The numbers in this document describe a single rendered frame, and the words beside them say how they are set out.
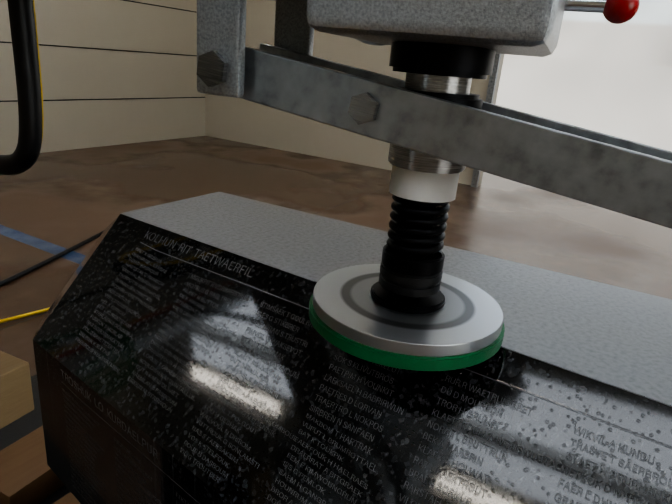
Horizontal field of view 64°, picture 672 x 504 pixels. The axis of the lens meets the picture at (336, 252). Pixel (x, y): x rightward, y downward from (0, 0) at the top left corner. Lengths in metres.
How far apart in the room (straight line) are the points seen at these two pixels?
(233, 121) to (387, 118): 6.69
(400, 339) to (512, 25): 0.29
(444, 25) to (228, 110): 6.80
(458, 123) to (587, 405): 0.30
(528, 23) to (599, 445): 0.39
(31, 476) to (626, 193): 1.43
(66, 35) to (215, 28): 5.62
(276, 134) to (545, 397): 6.31
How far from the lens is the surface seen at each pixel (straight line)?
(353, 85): 0.53
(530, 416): 0.60
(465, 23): 0.45
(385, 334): 0.53
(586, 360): 0.64
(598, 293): 0.85
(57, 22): 6.12
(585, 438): 0.60
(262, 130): 6.90
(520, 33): 0.45
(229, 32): 0.56
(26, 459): 1.64
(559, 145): 0.49
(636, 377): 0.64
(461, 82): 0.54
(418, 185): 0.54
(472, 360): 0.55
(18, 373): 0.55
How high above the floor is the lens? 1.10
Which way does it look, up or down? 20 degrees down
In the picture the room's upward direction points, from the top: 5 degrees clockwise
